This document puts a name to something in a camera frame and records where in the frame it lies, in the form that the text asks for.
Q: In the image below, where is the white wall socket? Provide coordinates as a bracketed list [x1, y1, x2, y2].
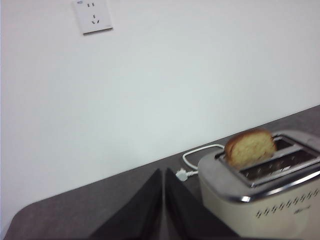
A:
[73, 0, 114, 36]

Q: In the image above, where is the cream two-slot toaster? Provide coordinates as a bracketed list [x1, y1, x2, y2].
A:
[197, 129, 320, 238]

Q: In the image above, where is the small bread slice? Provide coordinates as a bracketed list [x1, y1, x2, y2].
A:
[224, 128, 278, 169]

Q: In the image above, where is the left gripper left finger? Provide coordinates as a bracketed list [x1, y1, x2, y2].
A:
[88, 168, 165, 240]

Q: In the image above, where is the white power cable with plug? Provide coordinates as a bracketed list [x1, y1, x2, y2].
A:
[174, 144, 226, 183]

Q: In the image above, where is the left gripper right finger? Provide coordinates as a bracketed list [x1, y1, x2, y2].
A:
[163, 167, 241, 240]

